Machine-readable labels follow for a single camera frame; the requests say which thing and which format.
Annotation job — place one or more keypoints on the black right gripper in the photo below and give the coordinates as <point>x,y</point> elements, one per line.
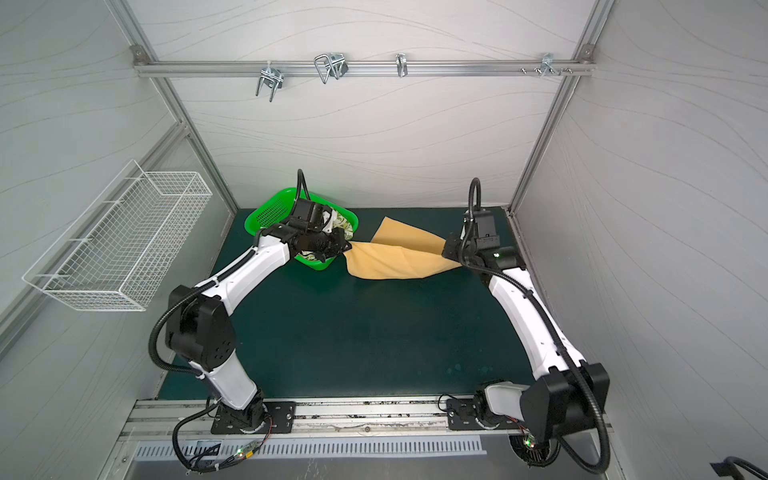
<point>452,249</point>

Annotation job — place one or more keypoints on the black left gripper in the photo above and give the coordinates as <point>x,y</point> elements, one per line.
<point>338,247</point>

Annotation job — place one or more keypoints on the green plastic basket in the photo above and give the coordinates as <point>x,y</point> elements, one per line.
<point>278,207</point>

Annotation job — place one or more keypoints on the metal u-bolt clamp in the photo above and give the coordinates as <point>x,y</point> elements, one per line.
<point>330,65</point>
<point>270,81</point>

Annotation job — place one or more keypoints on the left rear frame post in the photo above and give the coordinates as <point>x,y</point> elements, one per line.
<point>136,37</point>

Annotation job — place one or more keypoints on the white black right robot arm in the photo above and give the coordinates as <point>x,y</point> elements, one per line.
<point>562,411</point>

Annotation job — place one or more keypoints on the white vent strip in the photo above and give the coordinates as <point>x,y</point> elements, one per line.
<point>325,447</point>

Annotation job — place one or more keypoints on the metal ring clamp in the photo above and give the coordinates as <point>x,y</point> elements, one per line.
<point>401,65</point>

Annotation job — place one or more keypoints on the metal U-bolt clamp left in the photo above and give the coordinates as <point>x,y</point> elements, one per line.
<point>270,81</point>

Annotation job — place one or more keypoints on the aluminium corner frame post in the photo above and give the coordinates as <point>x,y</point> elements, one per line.
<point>584,55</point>

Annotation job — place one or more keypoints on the metal U-bolt clamp middle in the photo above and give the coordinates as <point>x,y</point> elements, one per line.
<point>330,65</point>

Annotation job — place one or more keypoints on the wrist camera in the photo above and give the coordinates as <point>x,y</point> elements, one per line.
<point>310,216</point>
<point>480,230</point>

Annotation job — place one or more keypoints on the lemon print skirt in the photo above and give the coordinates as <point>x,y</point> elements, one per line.
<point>334,220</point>

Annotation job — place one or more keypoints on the aluminium top crossbar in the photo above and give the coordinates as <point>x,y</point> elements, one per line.
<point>357,68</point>

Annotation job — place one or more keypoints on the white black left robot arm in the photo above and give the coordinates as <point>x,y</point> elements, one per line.
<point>196,336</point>

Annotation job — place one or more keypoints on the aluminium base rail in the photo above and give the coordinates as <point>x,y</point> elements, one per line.
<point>355,417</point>

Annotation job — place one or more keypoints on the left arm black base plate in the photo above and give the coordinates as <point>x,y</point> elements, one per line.
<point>258,418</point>

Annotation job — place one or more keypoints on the white wire wall basket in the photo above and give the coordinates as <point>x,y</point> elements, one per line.
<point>114,256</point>

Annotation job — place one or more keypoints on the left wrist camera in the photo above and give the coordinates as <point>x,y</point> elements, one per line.
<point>310,216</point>

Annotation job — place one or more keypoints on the yellow tan skirt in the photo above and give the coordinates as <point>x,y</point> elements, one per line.
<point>398,251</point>

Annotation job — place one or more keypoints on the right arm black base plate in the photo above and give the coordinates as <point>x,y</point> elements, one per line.
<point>462,415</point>

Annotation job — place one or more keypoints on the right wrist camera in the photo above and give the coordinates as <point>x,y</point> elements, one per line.
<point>480,230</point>

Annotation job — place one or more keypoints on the metal bolt bracket right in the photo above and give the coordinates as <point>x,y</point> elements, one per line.
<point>547,68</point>

